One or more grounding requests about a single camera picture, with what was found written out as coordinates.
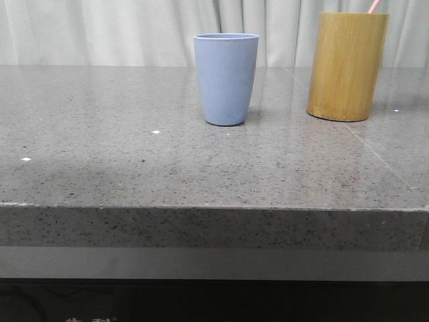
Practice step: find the blue plastic cup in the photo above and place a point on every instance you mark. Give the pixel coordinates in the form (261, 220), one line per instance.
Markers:
(225, 65)

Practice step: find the bamboo cylindrical holder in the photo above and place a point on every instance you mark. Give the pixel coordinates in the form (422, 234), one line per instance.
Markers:
(346, 63)

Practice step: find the white curtain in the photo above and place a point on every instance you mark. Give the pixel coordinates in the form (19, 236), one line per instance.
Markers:
(157, 33)

